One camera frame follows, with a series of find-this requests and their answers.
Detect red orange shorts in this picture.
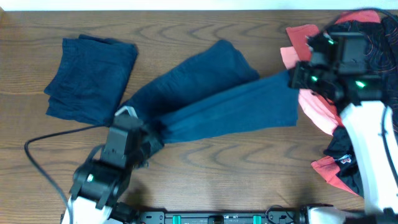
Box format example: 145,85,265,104
280,11,381,195

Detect navy shorts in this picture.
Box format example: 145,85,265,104
44,34,138,126
123,40,299,143

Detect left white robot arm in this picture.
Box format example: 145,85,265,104
62,124,164,223

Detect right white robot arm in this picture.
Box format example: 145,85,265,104
289,62,397,215

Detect folded navy shorts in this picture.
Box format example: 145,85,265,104
44,34,138,126

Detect black patterned shorts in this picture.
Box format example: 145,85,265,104
318,17,397,197

